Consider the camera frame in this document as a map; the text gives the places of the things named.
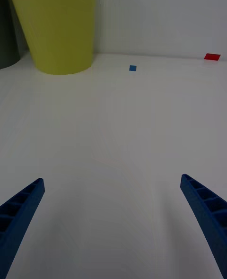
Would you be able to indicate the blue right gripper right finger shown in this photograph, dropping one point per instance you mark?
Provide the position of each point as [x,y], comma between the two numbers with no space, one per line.
[208,215]

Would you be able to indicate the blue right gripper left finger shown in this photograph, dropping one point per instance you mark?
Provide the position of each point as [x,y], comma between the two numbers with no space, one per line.
[21,210]

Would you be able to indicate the grey plastic waste bin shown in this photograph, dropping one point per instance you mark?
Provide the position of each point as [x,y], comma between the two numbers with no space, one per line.
[7,35]

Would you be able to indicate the yellow-green plastic waste bin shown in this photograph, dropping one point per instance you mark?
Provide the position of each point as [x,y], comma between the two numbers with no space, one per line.
[59,23]

